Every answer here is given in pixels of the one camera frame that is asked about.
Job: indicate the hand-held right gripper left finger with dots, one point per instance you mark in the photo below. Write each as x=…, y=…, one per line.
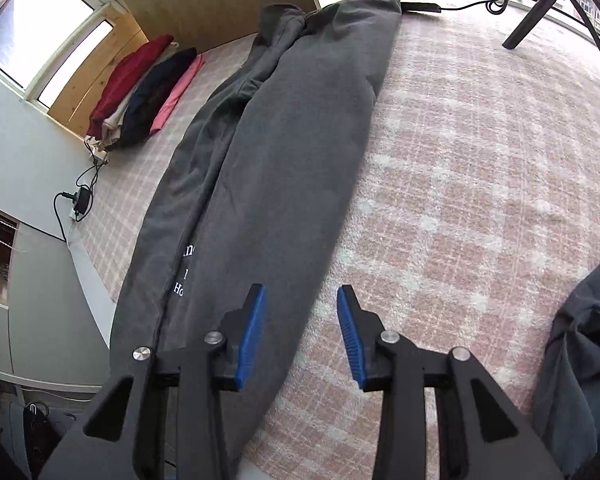
x=250, y=340

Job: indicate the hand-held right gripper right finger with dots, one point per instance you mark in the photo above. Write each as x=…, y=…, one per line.
x=352, y=340

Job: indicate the white power strip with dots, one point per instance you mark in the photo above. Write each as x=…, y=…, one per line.
x=100, y=156

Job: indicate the navy folded garment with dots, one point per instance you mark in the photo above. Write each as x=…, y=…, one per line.
x=155, y=90

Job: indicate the dark grey folded garment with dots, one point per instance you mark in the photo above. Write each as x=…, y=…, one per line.
x=580, y=360

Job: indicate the black flat power adapter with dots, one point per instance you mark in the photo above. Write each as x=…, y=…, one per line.
x=422, y=7

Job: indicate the light wooden board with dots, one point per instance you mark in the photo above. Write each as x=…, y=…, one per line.
x=205, y=0

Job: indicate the grey printed t-shirt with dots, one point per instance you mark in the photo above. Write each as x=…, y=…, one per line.
x=280, y=160

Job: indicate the pink folded garment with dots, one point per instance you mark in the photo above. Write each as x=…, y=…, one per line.
x=177, y=92

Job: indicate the red knitted sweater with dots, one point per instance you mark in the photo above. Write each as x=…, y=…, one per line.
x=125, y=80

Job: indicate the black charger adapter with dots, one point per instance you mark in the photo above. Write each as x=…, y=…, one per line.
x=82, y=201

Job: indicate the pink plaid blanket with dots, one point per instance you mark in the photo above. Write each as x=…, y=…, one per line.
x=455, y=185

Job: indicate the knotty wooden panel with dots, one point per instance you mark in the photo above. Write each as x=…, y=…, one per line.
x=95, y=75

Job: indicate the cream knitted sweater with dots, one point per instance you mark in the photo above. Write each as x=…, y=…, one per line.
x=112, y=125

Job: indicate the black wall plug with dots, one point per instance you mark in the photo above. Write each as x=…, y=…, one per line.
x=66, y=194

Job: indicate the black tripod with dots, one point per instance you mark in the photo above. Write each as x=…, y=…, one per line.
x=530, y=15

